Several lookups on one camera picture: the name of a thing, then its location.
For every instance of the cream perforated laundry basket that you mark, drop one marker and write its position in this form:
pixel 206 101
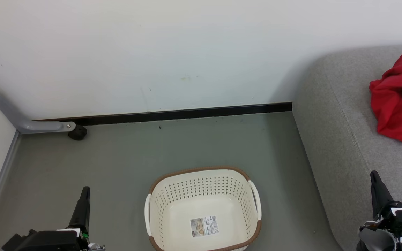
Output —
pixel 204 188

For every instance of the black wall baseboard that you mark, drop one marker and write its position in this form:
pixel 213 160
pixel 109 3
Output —
pixel 187 113

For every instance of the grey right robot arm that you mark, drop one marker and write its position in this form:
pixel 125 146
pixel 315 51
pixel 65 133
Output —
pixel 375 240

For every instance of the black caster wheel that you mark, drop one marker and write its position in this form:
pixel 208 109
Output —
pixel 78 132

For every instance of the red garment with white stripes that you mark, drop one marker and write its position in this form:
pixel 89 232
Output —
pixel 396 104

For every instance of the grey fabric sofa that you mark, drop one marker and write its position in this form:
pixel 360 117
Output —
pixel 344 139

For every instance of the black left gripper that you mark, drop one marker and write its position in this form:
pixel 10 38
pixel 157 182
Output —
pixel 47 241

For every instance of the paper barcode label sticker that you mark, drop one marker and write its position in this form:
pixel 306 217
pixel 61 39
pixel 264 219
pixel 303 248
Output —
pixel 204 226

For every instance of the grey metal partition leg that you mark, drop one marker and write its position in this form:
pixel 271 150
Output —
pixel 23 122

